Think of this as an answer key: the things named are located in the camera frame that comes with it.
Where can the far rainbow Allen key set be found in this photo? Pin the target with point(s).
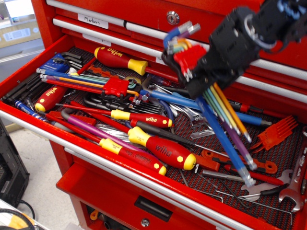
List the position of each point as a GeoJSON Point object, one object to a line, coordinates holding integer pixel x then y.
{"type": "Point", "coordinates": [101, 85]}

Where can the black long hex keys left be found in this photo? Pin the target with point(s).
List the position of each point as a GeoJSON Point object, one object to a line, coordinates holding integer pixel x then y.
{"type": "Point", "coordinates": [24, 89]}

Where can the orange plastic key holder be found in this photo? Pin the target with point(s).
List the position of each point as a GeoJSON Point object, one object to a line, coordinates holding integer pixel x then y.
{"type": "Point", "coordinates": [275, 134]}

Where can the purple long hex key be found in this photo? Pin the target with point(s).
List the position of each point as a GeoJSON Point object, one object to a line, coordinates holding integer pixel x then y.
{"type": "Point", "coordinates": [97, 132]}

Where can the open red drawer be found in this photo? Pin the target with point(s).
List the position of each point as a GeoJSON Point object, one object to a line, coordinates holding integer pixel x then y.
{"type": "Point", "coordinates": [128, 192]}

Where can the left red Wiha screwdriver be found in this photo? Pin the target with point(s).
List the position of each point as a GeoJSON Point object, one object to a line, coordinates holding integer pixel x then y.
{"type": "Point", "coordinates": [50, 98]}

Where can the rainbow Allen key set red holder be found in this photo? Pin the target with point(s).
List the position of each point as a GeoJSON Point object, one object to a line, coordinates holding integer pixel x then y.
{"type": "Point", "coordinates": [214, 105]}

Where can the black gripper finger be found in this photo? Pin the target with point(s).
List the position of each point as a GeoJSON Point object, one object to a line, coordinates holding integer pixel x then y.
{"type": "Point", "coordinates": [179, 63]}

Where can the orange flat plastic holder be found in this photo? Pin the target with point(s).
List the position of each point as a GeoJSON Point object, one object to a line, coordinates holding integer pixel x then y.
{"type": "Point", "coordinates": [263, 166]}

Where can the black Allen key set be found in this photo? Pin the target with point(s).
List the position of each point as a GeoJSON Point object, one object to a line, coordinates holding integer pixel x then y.
{"type": "Point", "coordinates": [95, 101]}

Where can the long red Wiha screwdriver top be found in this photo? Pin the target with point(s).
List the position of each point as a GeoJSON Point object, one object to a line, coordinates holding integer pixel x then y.
{"type": "Point", "coordinates": [115, 59]}

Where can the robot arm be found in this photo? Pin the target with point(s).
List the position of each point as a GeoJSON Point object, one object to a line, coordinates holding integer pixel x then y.
{"type": "Point", "coordinates": [277, 20]}

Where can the black box on floor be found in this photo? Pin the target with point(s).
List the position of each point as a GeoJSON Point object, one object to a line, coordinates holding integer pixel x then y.
{"type": "Point", "coordinates": [14, 177]}

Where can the large red yellow Wiha screwdriver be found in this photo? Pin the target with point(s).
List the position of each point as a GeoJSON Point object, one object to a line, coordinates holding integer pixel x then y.
{"type": "Point", "coordinates": [166, 150]}

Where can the silver open-end wrench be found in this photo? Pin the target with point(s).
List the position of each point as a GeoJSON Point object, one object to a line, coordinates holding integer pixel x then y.
{"type": "Point", "coordinates": [293, 191]}

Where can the blue Allen key holder set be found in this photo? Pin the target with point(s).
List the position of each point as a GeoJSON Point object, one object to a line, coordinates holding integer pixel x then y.
{"type": "Point", "coordinates": [56, 63]}

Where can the slim red yellow Wiha screwdriver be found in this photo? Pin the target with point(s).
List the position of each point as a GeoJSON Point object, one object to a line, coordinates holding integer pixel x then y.
{"type": "Point", "coordinates": [152, 119]}

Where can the front red yellow Wiha screwdriver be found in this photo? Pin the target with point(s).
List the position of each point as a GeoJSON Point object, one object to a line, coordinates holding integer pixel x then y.
{"type": "Point", "coordinates": [107, 144]}

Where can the white Markers label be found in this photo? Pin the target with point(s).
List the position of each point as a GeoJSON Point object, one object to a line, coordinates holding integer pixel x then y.
{"type": "Point", "coordinates": [93, 21]}

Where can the red tool chest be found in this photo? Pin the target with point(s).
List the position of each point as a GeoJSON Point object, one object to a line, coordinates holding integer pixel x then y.
{"type": "Point", "coordinates": [136, 28]}

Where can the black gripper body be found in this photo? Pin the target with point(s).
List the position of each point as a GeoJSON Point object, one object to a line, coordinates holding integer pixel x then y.
{"type": "Point", "coordinates": [230, 54]}

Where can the long blue hex key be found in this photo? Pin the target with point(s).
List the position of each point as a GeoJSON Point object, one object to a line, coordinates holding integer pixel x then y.
{"type": "Point", "coordinates": [193, 105]}

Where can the blue Bosch pen screwdriver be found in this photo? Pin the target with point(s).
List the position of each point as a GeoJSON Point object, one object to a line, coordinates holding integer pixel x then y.
{"type": "Point", "coordinates": [23, 107]}

